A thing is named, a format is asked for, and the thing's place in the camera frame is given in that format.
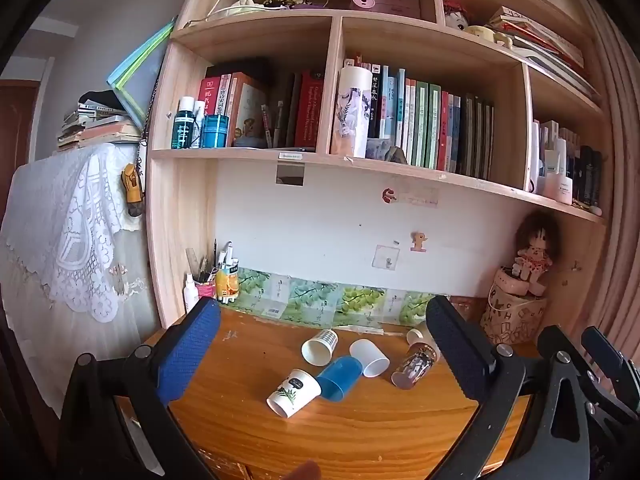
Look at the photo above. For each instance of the duck wall sticker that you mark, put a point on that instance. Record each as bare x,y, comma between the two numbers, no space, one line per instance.
418,241

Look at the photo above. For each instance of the green and blue folders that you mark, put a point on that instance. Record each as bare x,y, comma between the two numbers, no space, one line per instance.
137,67

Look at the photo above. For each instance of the blue jar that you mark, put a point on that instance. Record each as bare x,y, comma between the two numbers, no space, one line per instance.
215,131

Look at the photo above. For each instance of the white tube with ink painting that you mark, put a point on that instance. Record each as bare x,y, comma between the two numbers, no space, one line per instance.
352,110

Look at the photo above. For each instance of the brown haired rag doll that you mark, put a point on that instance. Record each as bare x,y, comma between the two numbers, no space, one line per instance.
535,250

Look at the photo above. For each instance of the square clear wall sticker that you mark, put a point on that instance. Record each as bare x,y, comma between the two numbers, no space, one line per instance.
386,257

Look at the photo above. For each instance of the pink tape roll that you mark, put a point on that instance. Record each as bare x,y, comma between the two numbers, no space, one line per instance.
361,1

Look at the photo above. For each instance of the letter printed basket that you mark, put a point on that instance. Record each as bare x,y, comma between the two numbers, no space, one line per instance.
512,317

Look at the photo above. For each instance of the stack of books and papers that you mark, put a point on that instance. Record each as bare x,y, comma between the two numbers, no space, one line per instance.
97,127

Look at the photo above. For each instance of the small grey stone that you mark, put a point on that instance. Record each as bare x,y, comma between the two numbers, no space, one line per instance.
398,155

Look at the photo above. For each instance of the small picture card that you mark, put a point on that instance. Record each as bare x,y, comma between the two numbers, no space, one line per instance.
377,149

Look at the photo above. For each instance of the dark teal bottle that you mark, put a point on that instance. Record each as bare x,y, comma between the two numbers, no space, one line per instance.
183,127

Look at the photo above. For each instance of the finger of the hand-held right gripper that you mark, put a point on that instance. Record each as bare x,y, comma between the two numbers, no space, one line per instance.
607,355

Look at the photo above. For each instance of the pink box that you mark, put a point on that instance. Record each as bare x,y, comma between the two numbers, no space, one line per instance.
395,2

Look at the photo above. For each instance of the white ribbed paper cup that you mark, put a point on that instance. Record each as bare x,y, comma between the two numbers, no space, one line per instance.
320,349

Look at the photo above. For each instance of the white lace cloth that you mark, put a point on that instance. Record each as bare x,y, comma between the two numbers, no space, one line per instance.
65,220

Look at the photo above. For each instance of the leaf print paper strip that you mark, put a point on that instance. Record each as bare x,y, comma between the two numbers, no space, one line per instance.
350,302

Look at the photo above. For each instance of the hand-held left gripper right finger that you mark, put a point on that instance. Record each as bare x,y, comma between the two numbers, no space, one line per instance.
460,355

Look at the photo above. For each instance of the red haired doll head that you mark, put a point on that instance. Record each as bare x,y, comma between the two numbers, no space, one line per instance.
456,16

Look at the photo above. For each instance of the small blue dish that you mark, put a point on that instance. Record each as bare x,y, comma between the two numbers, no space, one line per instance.
249,141

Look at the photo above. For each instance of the wooden bookshelf unit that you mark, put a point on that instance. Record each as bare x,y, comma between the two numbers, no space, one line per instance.
240,32

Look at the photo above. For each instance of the small white spray bottle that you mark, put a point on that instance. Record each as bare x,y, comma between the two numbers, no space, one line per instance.
190,294

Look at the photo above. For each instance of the row of red and dark books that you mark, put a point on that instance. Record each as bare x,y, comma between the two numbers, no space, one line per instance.
305,110

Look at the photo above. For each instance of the blue plastic cup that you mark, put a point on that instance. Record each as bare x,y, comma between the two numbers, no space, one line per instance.
340,377

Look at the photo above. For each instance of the row of cosmetic bottles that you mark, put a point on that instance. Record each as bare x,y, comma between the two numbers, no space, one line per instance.
565,165

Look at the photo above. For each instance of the plain white cup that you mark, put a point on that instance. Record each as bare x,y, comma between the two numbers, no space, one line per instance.
370,357

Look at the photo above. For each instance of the brown wooden door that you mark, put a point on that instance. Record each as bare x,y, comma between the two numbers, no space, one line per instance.
17,130

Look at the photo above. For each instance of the row of green and black books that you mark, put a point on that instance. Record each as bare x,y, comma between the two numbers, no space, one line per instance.
440,125

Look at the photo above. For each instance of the white cup with plant print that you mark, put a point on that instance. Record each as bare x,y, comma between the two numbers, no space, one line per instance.
294,392

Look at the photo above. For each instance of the pen holder with pens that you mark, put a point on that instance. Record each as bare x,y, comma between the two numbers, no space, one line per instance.
206,280

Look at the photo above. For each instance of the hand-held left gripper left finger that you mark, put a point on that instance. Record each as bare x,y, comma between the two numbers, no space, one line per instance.
187,350

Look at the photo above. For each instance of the person's left hand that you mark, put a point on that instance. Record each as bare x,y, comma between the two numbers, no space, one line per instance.
306,472

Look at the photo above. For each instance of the cream plush toy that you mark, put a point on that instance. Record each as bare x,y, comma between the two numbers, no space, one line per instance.
492,35

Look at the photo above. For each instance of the pile of magazines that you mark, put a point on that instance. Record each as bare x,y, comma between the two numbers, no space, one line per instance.
540,42

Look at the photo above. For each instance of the red wall sticker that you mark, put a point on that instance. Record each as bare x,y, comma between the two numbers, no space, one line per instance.
389,195

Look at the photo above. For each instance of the small beige paper cup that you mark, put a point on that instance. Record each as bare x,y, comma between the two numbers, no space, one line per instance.
417,334

